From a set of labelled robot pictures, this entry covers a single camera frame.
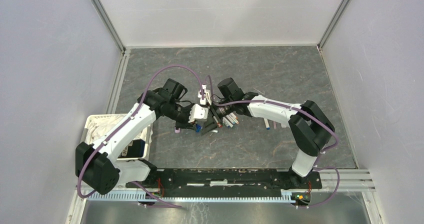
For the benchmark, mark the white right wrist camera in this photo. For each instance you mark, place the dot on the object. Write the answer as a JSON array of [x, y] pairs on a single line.
[[204, 96]]

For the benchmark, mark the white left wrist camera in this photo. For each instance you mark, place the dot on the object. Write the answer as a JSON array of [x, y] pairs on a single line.
[[198, 113]]

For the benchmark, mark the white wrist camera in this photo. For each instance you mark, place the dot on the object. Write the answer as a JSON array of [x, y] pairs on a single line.
[[198, 113], [204, 96]]

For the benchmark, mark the white cloth in basket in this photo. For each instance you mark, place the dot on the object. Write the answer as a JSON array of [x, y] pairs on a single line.
[[97, 125]]

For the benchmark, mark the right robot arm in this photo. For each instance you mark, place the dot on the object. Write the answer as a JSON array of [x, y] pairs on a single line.
[[310, 127]]

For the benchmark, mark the black item in basket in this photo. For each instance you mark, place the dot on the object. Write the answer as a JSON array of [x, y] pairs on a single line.
[[136, 149]]

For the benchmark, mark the orange cap marker pen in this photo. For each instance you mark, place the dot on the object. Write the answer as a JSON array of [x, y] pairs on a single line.
[[234, 118]]

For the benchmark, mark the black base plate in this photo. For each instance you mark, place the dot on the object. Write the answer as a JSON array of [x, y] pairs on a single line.
[[228, 182]]

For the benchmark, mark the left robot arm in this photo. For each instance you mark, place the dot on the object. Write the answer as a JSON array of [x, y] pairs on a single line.
[[97, 164]]

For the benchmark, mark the red cap marker pen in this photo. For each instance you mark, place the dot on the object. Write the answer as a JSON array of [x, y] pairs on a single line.
[[218, 123]]

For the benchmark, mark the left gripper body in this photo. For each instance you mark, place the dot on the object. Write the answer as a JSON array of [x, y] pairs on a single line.
[[182, 121]]

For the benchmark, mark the white plastic basket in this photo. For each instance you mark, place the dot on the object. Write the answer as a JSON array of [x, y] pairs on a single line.
[[83, 153]]

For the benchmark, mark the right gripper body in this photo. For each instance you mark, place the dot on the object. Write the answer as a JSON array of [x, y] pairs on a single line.
[[221, 111]]

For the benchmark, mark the blue pen cap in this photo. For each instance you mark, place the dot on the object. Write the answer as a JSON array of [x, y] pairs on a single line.
[[198, 128]]

